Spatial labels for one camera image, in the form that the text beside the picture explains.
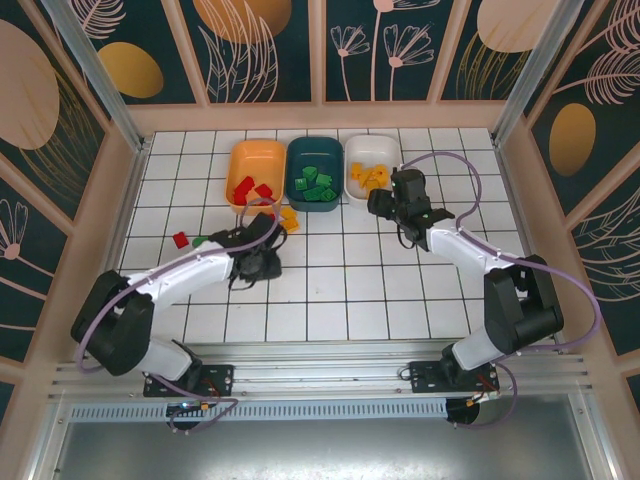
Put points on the long green lego brick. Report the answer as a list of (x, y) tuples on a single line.
[(314, 194)]

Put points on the green sloped lego brick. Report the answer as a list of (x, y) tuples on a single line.
[(309, 172)]

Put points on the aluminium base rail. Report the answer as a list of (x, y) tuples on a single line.
[(320, 372)]

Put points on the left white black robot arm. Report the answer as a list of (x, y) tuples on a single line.
[(185, 272)]

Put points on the teal plastic bin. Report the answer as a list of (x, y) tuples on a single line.
[(315, 152)]

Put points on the aluminium frame post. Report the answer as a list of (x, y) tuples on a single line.
[(97, 70), (536, 65)]

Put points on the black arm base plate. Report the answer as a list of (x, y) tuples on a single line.
[(425, 380), (220, 375)]

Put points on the long red lego brick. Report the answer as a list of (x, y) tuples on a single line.
[(263, 190)]

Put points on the white plastic bin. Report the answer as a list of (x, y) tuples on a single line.
[(372, 150)]

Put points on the grey metal sheet panel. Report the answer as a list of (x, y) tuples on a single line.
[(320, 455)]

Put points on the yellow lego with hole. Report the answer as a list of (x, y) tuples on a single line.
[(382, 172)]

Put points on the orange plastic bin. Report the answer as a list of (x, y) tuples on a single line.
[(255, 160)]

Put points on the wide green lego piece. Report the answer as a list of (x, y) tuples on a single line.
[(200, 240)]

